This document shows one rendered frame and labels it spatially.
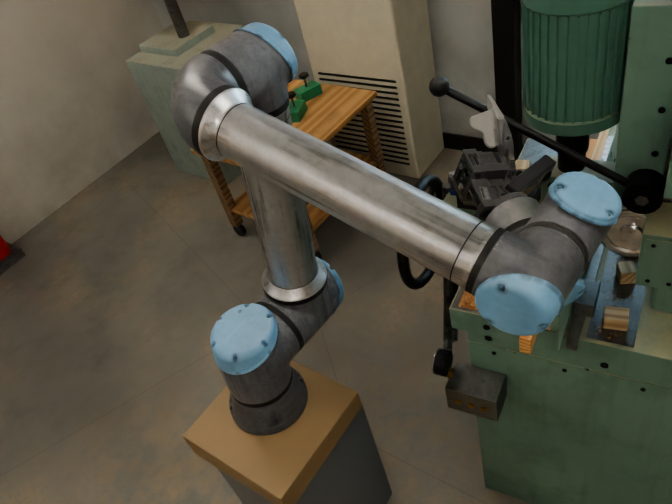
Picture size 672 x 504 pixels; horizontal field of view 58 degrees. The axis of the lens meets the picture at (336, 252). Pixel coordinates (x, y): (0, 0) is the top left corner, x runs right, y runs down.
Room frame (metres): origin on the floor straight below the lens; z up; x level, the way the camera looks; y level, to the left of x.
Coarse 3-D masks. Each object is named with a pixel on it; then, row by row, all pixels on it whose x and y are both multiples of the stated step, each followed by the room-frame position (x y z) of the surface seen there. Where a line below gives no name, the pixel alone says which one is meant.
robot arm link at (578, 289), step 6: (516, 222) 0.65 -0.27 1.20; (522, 222) 0.65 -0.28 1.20; (510, 228) 0.65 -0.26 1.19; (516, 228) 0.64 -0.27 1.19; (522, 228) 0.64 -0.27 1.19; (516, 234) 0.64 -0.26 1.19; (576, 282) 0.54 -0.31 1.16; (582, 282) 0.54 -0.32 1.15; (576, 288) 0.54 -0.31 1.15; (582, 288) 0.54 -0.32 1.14; (570, 294) 0.54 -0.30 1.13; (576, 294) 0.54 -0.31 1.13; (570, 300) 0.55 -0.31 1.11
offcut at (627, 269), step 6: (618, 264) 0.82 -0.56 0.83; (624, 264) 0.82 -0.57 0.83; (630, 264) 0.81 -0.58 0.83; (618, 270) 0.82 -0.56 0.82; (624, 270) 0.80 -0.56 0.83; (630, 270) 0.80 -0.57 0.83; (636, 270) 0.79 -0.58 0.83; (618, 276) 0.81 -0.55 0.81; (624, 276) 0.80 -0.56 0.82; (630, 276) 0.79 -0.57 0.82; (624, 282) 0.80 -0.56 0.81; (630, 282) 0.79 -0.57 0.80
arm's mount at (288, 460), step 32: (320, 384) 0.92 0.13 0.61; (224, 416) 0.90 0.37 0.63; (320, 416) 0.83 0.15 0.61; (352, 416) 0.84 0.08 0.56; (192, 448) 0.87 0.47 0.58; (224, 448) 0.81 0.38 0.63; (256, 448) 0.79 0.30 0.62; (288, 448) 0.77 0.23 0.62; (320, 448) 0.76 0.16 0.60; (256, 480) 0.71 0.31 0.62; (288, 480) 0.69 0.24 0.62
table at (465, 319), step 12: (528, 144) 1.23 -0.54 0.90; (540, 144) 1.21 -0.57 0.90; (528, 156) 1.18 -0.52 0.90; (540, 156) 1.17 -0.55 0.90; (612, 156) 1.09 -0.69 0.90; (456, 300) 0.80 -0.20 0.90; (456, 312) 0.77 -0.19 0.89; (468, 312) 0.76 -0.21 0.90; (456, 324) 0.78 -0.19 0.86; (468, 324) 0.76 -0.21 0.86; (480, 324) 0.75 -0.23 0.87; (564, 324) 0.69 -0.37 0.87; (492, 336) 0.73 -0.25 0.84; (504, 336) 0.72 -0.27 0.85; (516, 336) 0.70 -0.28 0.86; (540, 336) 0.67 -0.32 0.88; (552, 336) 0.66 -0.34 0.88; (552, 348) 0.66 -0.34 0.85
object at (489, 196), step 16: (464, 160) 0.80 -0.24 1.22; (480, 160) 0.78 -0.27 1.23; (496, 160) 0.80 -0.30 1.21; (464, 176) 0.78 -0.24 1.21; (480, 176) 0.76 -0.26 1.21; (496, 176) 0.76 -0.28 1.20; (512, 176) 0.76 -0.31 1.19; (464, 192) 0.77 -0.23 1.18; (480, 192) 0.73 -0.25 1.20; (496, 192) 0.74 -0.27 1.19; (480, 208) 0.71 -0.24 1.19
